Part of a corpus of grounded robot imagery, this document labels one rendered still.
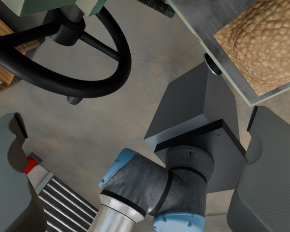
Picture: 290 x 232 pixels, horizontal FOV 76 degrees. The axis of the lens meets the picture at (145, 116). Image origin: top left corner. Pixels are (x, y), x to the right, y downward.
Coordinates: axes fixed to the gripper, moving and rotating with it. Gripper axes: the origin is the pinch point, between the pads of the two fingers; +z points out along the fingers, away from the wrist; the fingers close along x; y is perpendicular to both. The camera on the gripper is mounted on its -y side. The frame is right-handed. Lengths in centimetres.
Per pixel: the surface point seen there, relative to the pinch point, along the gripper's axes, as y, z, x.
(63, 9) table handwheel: -4.1, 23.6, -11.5
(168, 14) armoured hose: -1.7, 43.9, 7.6
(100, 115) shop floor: 81, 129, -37
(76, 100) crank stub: 9.7, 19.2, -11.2
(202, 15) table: -3.9, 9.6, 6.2
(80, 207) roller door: 257, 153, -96
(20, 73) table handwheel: 2.3, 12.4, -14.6
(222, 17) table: -3.8, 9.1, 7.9
